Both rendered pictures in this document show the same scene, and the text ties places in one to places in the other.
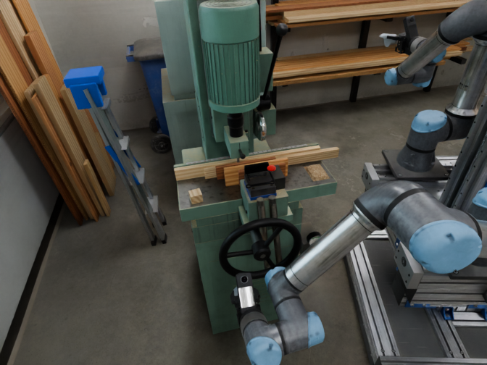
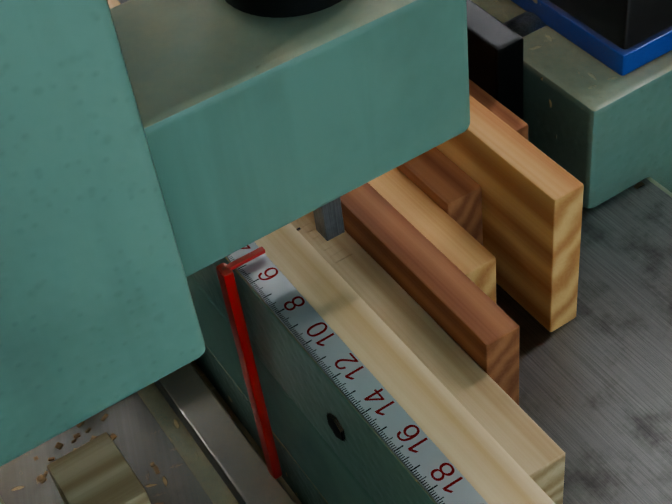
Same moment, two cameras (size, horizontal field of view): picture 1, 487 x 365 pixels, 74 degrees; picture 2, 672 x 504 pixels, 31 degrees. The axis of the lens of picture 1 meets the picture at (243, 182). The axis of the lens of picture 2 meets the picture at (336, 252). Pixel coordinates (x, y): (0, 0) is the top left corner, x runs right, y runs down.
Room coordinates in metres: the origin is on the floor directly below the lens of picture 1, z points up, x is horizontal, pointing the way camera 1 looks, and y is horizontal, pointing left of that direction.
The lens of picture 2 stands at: (1.15, 0.36, 1.30)
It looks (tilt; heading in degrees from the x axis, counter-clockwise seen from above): 45 degrees down; 254
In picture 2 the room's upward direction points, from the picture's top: 9 degrees counter-clockwise
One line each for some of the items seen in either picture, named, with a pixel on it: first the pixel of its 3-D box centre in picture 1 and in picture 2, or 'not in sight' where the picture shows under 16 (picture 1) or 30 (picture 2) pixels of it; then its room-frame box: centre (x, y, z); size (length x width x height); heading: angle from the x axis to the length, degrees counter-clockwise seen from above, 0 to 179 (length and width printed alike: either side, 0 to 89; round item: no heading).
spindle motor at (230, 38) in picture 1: (231, 57); not in sight; (1.05, 0.02, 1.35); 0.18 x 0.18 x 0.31
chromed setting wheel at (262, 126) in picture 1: (260, 126); not in sight; (1.20, -0.08, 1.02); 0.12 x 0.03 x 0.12; 11
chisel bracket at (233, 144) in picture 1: (236, 142); (259, 103); (1.07, 0.02, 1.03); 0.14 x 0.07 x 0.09; 11
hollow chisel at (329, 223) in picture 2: not in sight; (323, 187); (1.05, 0.02, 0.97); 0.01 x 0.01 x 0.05; 11
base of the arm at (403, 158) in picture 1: (417, 153); not in sight; (1.17, -0.77, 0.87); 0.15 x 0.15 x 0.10
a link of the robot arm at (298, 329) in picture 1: (297, 326); not in sight; (0.41, -0.12, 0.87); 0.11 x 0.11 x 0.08; 13
